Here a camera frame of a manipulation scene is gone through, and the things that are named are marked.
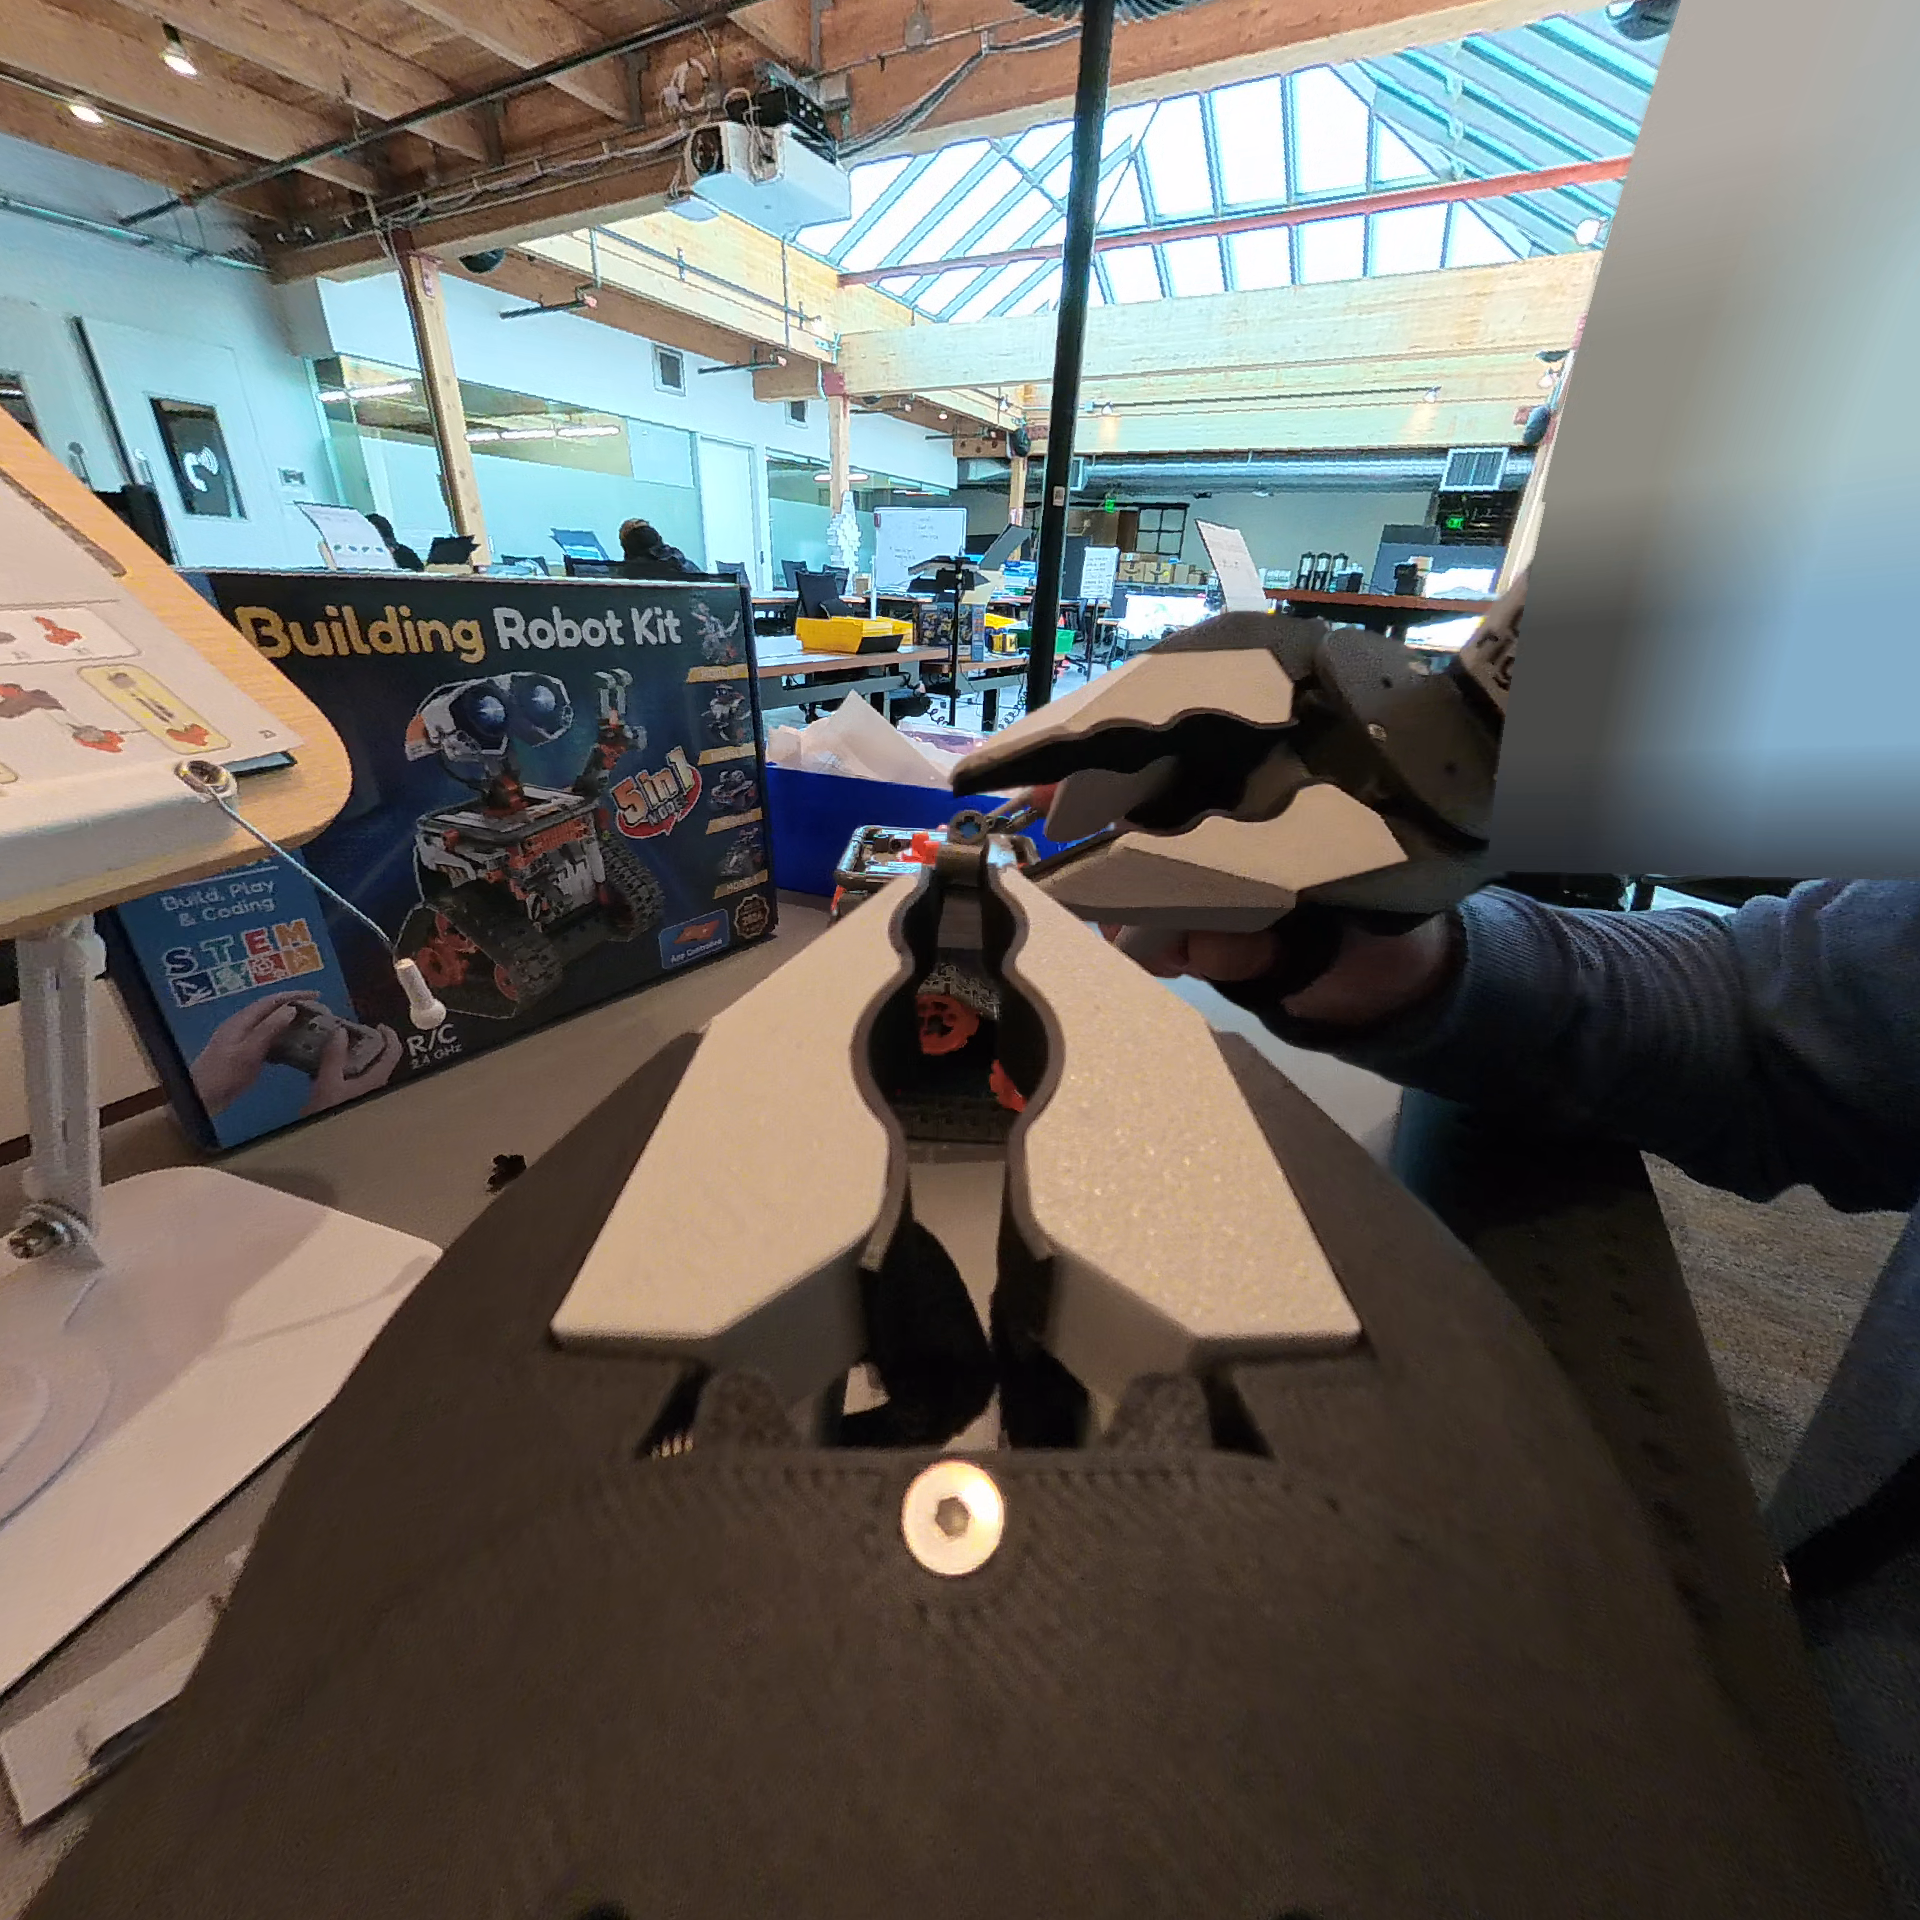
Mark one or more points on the person's right hand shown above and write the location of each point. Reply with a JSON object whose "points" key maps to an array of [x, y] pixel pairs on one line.
{"points": [[1380, 974]]}

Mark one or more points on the blue plastic bin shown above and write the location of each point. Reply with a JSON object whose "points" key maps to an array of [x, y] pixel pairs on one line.
{"points": [[808, 824]]}

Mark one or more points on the whiteboard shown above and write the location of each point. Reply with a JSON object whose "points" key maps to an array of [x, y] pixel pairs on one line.
{"points": [[918, 548]]}

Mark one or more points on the white crumpled paper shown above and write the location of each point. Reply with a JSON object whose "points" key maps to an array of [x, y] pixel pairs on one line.
{"points": [[854, 742]]}

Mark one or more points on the dark grey angled beam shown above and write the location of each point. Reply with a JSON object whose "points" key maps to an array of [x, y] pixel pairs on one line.
{"points": [[965, 871]]}

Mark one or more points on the white stand with wooden tray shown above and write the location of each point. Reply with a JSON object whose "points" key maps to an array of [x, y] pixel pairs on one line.
{"points": [[225, 1319]]}

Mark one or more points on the blue printed cardboard box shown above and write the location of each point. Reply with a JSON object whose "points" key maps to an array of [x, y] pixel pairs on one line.
{"points": [[449, 719]]}

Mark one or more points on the white ceiling unit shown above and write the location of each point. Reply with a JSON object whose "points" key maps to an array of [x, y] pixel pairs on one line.
{"points": [[765, 171]]}

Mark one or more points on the black studded foam mat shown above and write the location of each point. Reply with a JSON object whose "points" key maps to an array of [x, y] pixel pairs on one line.
{"points": [[1574, 1275]]}

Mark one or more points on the grey tracked toy robot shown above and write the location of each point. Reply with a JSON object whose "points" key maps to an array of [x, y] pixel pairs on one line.
{"points": [[877, 858]]}

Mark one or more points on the yellow plastic bin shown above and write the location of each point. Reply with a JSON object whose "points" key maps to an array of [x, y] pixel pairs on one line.
{"points": [[847, 633]]}

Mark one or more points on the person's torso in blue sweater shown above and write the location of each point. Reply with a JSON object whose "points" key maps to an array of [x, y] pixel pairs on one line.
{"points": [[1861, 1426]]}

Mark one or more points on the white instruction booklet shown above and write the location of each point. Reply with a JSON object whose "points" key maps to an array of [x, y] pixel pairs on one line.
{"points": [[89, 750]]}

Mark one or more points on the person's right forearm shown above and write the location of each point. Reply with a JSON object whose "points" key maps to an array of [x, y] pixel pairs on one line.
{"points": [[1650, 1020]]}

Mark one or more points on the light grey curved panel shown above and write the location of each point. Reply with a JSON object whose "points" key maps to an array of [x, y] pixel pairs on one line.
{"points": [[76, 1726]]}

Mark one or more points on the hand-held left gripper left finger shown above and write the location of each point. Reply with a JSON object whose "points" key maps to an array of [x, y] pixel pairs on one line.
{"points": [[735, 1185]]}

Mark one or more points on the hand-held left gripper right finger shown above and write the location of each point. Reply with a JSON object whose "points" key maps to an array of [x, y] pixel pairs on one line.
{"points": [[1184, 1201]]}

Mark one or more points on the black pole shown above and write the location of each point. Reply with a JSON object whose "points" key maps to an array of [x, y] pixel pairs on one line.
{"points": [[1073, 373]]}

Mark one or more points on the wooden high table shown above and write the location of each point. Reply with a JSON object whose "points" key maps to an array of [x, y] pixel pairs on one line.
{"points": [[1380, 600]]}

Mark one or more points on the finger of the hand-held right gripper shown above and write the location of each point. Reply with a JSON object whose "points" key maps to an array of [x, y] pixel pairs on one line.
{"points": [[1244, 877], [1154, 697]]}

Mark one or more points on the white flip chart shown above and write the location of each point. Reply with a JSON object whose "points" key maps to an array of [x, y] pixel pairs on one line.
{"points": [[1231, 562]]}

